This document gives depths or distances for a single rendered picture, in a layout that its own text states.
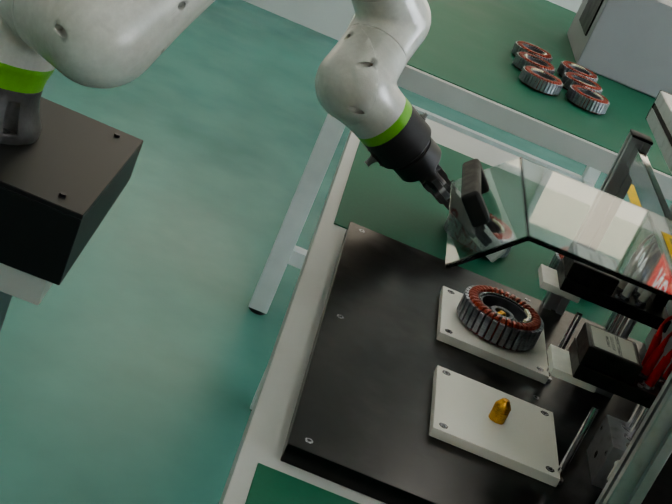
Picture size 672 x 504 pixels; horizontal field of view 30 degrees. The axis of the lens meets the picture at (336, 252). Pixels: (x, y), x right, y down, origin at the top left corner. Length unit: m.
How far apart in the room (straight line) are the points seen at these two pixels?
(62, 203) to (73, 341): 1.44
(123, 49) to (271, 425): 0.41
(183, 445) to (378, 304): 1.07
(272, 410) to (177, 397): 1.42
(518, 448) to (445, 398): 0.10
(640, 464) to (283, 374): 0.41
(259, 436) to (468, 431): 0.25
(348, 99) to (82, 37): 0.56
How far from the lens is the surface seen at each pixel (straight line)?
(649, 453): 1.24
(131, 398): 2.68
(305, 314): 1.55
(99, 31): 1.31
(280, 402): 1.35
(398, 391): 1.42
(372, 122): 1.81
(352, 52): 1.79
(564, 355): 1.42
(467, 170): 1.26
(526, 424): 1.47
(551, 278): 1.62
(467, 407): 1.44
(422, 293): 1.69
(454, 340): 1.58
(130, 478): 2.46
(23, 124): 1.51
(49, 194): 1.39
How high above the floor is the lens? 1.41
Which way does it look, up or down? 22 degrees down
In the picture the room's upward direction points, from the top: 24 degrees clockwise
